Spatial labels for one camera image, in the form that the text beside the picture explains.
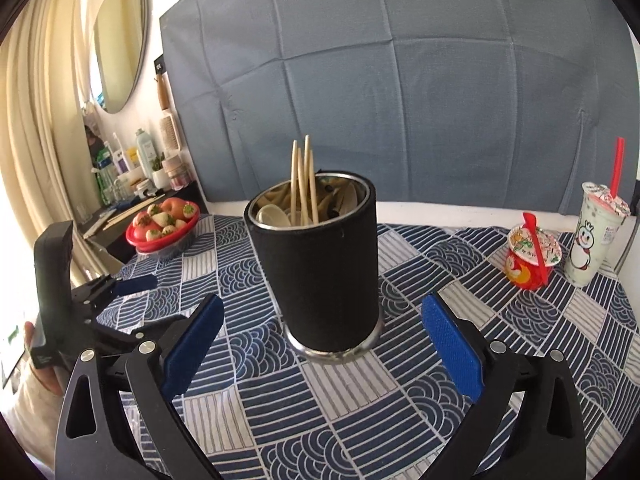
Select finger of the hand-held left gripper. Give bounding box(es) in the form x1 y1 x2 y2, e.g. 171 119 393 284
87 305 151 358
70 274 158 311

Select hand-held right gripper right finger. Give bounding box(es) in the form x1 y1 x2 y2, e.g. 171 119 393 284
421 292 587 480

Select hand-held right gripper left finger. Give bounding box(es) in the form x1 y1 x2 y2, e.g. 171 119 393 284
55 292 226 480

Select black cylindrical utensil holder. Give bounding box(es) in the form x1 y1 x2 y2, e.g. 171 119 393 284
243 169 385 363

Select plain white ceramic spoon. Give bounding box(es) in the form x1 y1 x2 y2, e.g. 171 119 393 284
256 204 292 227

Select white spoon with paw handle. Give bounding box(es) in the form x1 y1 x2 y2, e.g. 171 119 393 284
330 185 363 213

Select wooden chopstick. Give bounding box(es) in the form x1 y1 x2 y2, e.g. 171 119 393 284
308 150 321 224
290 141 300 213
300 135 312 211
297 147 310 226

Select person's left forearm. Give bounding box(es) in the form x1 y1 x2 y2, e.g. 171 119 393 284
0 370 66 461

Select person's left hand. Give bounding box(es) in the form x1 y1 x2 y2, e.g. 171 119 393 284
22 321 68 396

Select red fruit bowl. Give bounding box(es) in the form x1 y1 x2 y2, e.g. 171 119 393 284
125 197 202 256

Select pile of strawberries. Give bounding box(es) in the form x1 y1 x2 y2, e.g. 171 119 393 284
131 202 198 241

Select wooden sticks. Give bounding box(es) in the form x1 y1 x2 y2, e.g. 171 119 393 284
102 194 166 228

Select red snack cup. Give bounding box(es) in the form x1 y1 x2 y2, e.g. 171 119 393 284
504 225 563 292

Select green bottle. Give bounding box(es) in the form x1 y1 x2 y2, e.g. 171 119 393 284
92 142 116 206

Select small potted plant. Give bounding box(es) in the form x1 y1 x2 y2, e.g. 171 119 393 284
151 152 168 190

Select blue patterned tablecloth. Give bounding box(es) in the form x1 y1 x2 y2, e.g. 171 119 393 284
95 212 631 480

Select pink jar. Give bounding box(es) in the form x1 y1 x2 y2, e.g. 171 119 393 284
164 155 190 191

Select white tube with purple label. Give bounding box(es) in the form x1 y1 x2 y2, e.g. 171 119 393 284
112 132 128 176

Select grey-green bottle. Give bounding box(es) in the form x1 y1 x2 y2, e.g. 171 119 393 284
135 128 157 176

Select cream curtain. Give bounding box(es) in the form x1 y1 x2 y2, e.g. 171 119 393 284
0 0 108 281

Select red plastic spoon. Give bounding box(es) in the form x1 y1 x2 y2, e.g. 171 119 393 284
522 212 551 267

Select hanging hair brush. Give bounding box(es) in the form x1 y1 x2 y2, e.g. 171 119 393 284
159 114 181 152

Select milk tea cup with snowman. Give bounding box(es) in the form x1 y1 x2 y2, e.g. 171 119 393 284
564 182 631 288

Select red straw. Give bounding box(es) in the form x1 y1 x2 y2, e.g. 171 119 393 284
609 136 626 201

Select oval wall mirror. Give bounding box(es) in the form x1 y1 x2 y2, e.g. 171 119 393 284
93 0 152 114

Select grey-blue wall cloth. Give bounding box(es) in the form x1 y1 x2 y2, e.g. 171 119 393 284
159 0 623 216

